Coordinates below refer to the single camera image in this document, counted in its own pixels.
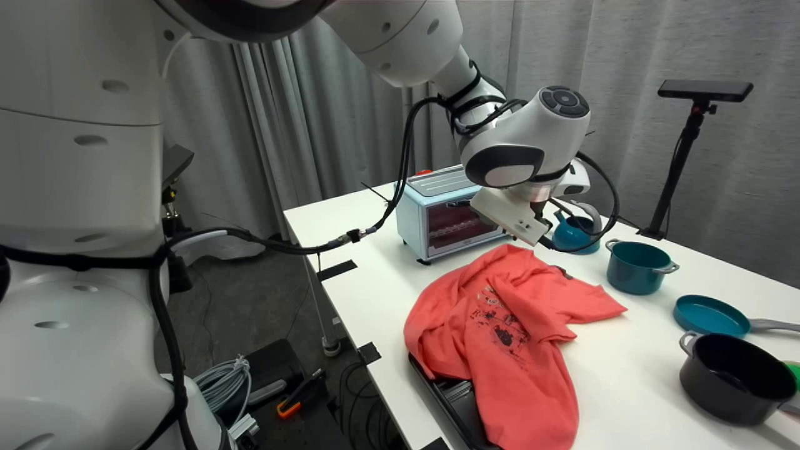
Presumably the light blue toaster oven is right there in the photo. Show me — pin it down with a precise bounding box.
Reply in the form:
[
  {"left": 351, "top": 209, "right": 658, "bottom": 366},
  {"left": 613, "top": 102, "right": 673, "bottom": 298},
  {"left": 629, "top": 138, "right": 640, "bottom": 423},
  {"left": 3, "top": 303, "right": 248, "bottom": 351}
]
[{"left": 395, "top": 163, "right": 514, "bottom": 267}]

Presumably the small teal bowl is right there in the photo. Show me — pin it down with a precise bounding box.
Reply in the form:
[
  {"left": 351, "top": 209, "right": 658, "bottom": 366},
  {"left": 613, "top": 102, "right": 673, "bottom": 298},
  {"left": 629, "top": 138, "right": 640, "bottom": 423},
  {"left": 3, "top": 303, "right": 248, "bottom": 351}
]
[{"left": 670, "top": 292, "right": 800, "bottom": 341}]

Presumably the small black tape square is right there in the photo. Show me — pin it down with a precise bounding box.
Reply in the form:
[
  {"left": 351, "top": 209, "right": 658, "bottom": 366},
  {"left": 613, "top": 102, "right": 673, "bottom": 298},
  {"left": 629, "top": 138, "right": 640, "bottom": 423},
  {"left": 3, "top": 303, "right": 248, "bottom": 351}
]
[{"left": 354, "top": 341, "right": 384, "bottom": 368}]

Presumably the black toy pot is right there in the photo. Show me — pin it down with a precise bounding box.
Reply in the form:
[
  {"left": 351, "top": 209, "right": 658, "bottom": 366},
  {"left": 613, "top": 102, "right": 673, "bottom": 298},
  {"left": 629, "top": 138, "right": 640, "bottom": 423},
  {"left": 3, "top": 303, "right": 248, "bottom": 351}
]
[{"left": 678, "top": 331, "right": 800, "bottom": 427}]

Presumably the teal toy kettle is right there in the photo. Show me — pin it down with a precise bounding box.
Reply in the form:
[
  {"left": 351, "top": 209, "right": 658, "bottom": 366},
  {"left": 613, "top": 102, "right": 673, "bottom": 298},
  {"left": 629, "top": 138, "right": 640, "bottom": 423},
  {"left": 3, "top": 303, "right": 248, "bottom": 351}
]
[{"left": 550, "top": 201, "right": 605, "bottom": 257}]

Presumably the black bar camera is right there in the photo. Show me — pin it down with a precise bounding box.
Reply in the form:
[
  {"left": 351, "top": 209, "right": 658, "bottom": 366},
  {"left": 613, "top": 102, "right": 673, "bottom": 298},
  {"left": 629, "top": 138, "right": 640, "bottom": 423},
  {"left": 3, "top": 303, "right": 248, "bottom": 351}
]
[{"left": 654, "top": 77, "right": 756, "bottom": 104}]

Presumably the grey curtain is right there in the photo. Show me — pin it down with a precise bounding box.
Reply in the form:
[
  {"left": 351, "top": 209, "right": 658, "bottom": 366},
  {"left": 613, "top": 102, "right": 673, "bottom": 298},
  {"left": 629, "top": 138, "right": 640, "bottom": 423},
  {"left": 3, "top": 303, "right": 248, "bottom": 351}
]
[{"left": 159, "top": 0, "right": 800, "bottom": 291}]

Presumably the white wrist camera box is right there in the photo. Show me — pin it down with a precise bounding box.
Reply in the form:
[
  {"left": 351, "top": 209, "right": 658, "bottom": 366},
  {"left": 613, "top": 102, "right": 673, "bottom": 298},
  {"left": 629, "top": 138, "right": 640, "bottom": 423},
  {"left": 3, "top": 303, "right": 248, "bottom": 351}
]
[{"left": 466, "top": 187, "right": 554, "bottom": 251}]

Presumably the black rectangular tray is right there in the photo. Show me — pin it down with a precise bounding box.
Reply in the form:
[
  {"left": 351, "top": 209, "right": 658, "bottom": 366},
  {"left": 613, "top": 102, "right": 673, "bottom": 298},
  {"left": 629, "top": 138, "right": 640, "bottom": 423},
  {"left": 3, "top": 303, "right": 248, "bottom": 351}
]
[{"left": 408, "top": 352, "right": 494, "bottom": 450}]

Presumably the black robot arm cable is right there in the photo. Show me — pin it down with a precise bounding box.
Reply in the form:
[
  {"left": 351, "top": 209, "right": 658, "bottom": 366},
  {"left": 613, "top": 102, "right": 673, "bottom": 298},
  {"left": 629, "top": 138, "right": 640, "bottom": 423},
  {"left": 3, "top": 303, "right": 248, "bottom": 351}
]
[{"left": 0, "top": 57, "right": 624, "bottom": 450}]

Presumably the red printed shirt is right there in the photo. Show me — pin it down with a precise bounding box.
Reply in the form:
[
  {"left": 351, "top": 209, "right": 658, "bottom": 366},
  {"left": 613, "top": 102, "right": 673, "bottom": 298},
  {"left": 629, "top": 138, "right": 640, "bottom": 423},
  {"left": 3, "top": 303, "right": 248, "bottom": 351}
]
[{"left": 403, "top": 243, "right": 629, "bottom": 450}]

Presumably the grey coiled cable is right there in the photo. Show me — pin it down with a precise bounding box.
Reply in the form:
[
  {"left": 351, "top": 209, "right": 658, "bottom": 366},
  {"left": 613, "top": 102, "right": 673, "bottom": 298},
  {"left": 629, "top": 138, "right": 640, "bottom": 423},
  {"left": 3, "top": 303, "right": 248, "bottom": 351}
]
[{"left": 194, "top": 354, "right": 256, "bottom": 444}]

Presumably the long black tape strip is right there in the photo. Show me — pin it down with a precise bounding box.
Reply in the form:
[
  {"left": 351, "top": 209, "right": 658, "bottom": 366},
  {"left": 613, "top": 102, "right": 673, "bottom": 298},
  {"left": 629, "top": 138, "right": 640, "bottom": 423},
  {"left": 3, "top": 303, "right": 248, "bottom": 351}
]
[{"left": 314, "top": 257, "right": 359, "bottom": 283}]

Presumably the black floor box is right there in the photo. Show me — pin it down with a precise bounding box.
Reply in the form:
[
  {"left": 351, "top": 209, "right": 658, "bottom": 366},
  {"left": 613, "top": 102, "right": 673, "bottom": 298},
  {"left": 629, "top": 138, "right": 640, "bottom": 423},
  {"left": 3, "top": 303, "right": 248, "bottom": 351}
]
[{"left": 245, "top": 337, "right": 306, "bottom": 409}]

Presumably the black camera stand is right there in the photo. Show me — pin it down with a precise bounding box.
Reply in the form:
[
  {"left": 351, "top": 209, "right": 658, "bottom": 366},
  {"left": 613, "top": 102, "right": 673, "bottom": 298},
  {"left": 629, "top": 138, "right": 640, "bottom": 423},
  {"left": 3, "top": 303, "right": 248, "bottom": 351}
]
[{"left": 636, "top": 98, "right": 720, "bottom": 243}]

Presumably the teal toy pot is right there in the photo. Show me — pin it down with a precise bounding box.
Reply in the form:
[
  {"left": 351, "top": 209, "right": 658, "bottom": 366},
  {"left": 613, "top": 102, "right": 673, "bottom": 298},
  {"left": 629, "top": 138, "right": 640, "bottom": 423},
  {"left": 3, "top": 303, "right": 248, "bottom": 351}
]
[{"left": 601, "top": 237, "right": 679, "bottom": 298}]

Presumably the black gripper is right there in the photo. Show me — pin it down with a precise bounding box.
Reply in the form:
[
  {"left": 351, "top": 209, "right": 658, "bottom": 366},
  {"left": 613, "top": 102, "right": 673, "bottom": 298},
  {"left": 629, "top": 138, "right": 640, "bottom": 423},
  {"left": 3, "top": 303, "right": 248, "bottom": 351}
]
[{"left": 534, "top": 184, "right": 586, "bottom": 228}]

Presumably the orange handled tool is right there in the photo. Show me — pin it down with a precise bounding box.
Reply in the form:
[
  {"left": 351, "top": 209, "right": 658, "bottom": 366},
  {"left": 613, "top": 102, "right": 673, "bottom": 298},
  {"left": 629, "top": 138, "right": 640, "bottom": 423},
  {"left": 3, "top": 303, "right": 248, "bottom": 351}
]
[{"left": 275, "top": 368, "right": 329, "bottom": 421}]

